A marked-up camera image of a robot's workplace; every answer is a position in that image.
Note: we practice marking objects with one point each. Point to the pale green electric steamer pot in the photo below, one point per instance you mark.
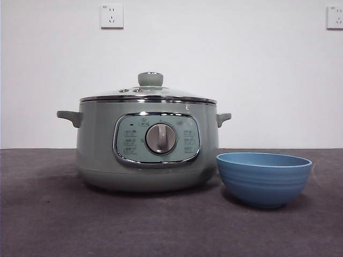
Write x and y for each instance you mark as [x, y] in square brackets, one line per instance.
[96, 150]

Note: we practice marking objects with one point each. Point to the blue ribbed bowl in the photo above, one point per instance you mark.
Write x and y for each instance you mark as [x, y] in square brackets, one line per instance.
[264, 184]

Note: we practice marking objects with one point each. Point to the white wall socket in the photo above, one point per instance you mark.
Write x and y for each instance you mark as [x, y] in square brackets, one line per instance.
[335, 17]
[112, 16]

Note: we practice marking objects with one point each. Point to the glass lid with green knob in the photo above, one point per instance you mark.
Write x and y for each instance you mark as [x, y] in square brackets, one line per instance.
[150, 79]

